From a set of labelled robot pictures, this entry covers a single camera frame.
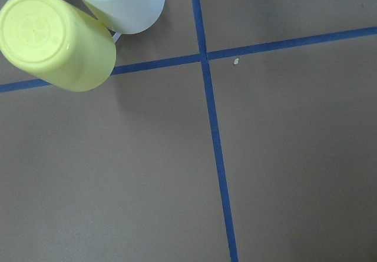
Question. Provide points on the white upturned cup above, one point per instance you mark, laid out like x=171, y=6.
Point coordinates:
x=126, y=16

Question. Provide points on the yellow upturned cup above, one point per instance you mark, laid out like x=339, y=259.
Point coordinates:
x=57, y=43

